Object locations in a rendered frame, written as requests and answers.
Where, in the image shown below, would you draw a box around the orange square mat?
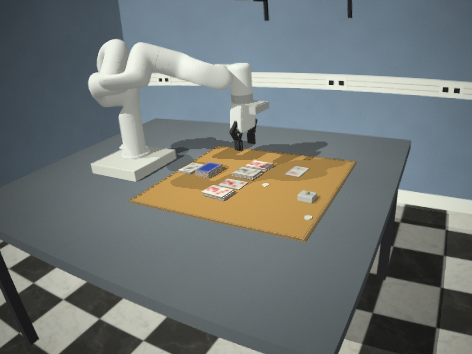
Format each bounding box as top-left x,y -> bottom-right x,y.
129,145 -> 356,241

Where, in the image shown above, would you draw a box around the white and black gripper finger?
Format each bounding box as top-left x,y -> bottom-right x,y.
247,119 -> 257,144
229,121 -> 243,151

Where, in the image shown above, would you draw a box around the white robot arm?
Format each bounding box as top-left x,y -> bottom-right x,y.
88,39 -> 269,159

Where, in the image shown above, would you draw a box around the orange-tan rectangular mat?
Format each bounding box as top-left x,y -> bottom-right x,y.
134,147 -> 353,238

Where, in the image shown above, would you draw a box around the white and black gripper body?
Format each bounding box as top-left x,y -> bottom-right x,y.
230,103 -> 255,133

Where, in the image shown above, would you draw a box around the blue card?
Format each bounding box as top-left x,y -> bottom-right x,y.
195,162 -> 222,173

